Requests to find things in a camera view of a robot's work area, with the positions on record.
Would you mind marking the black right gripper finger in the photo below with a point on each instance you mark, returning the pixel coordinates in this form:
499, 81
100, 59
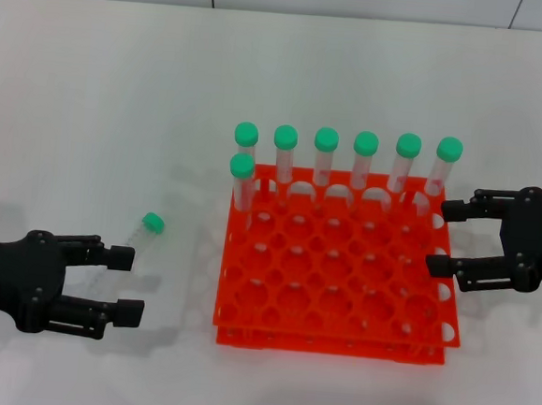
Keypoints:
439, 266
456, 210

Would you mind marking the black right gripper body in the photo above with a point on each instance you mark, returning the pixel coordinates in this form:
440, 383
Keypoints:
536, 237

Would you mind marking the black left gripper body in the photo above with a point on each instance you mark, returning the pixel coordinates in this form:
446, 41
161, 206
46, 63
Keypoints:
16, 276

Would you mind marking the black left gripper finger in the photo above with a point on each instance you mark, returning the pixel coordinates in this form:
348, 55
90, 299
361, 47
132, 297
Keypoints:
121, 258
128, 313

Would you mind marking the clear test tube green cap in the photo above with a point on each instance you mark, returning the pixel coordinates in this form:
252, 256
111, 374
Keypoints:
246, 134
326, 139
408, 145
366, 143
450, 149
285, 136
242, 165
153, 222

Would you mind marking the orange test tube rack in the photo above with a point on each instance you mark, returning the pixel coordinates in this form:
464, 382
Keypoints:
331, 332

